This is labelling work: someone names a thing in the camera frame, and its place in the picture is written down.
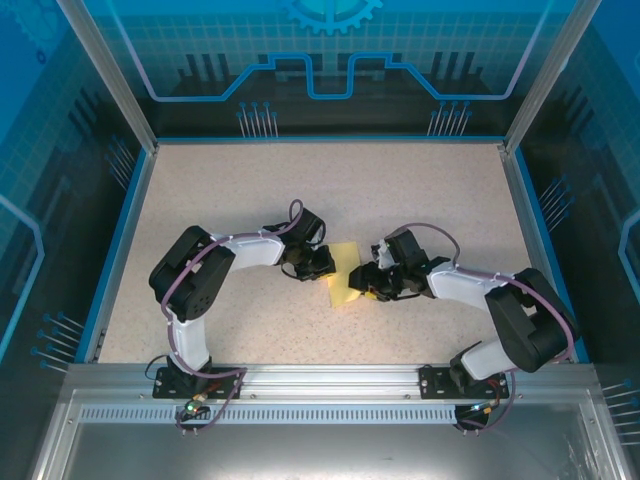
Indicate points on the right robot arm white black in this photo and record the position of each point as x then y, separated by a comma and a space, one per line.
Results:
530, 330

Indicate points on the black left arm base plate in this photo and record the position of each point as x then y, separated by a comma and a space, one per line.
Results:
167, 389

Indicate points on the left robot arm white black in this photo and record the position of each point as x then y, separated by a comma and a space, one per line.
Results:
195, 295

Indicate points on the aluminium mounting rail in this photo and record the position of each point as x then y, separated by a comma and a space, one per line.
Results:
330, 382

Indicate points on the blue table border strip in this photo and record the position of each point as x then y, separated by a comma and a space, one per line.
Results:
330, 138
548, 250
117, 250

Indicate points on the brushed metal shelf panel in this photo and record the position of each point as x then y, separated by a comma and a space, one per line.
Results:
320, 450

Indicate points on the aluminium frame post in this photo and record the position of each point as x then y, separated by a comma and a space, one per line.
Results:
128, 100
531, 100

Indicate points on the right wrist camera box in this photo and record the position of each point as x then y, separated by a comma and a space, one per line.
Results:
384, 259

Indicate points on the yellow cloth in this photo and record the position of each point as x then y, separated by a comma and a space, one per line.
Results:
345, 260

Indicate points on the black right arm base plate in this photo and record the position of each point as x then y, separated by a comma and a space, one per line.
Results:
435, 382

